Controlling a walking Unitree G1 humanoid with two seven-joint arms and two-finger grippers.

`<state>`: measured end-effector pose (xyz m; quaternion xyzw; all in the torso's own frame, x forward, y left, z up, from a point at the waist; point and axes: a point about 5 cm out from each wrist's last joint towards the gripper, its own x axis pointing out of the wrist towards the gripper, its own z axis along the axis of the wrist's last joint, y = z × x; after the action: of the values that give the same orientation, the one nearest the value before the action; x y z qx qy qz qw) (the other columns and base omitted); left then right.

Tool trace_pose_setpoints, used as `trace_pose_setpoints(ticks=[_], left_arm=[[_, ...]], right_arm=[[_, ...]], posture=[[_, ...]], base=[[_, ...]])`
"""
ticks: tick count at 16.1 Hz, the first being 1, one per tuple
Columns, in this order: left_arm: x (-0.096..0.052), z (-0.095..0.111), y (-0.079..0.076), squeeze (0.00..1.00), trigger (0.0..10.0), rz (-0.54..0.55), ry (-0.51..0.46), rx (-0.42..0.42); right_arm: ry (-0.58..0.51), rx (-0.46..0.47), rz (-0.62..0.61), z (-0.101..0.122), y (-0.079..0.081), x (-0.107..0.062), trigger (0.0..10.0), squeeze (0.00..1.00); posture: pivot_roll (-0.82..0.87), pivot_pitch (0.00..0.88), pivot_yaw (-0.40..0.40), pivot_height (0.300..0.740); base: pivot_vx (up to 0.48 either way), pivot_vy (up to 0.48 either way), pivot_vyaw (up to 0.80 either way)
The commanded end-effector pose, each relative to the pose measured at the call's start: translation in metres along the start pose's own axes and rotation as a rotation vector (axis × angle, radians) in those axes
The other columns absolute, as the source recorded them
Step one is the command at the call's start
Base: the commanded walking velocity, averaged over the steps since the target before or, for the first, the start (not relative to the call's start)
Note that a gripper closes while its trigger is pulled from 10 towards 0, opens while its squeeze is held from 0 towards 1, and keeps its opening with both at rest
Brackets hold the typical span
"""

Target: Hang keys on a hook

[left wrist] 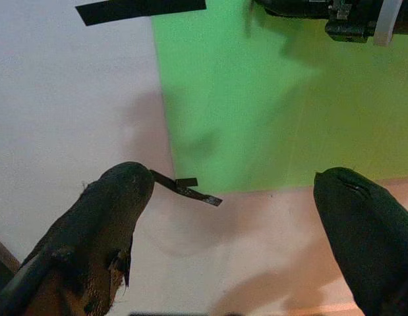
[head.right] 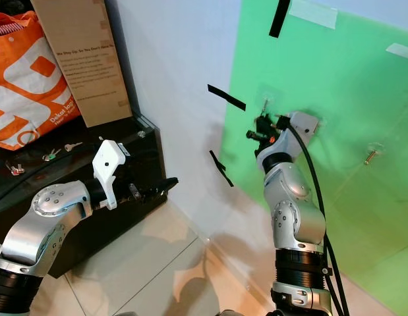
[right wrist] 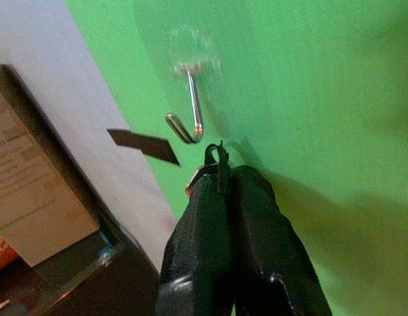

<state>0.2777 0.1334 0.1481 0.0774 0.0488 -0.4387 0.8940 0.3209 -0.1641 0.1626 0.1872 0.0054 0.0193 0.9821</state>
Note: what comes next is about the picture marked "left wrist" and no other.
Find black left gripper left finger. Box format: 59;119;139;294
0;161;155;316

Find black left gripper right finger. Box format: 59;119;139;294
314;167;408;316

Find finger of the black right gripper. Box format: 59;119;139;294
252;0;332;19

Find brown wooden furniture edge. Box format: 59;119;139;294
0;232;20;294

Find green paper sheet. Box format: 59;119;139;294
150;0;408;195

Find long thin black tape strip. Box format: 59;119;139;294
150;169;223;207

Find wide black tape strip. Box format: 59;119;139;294
74;0;207;27

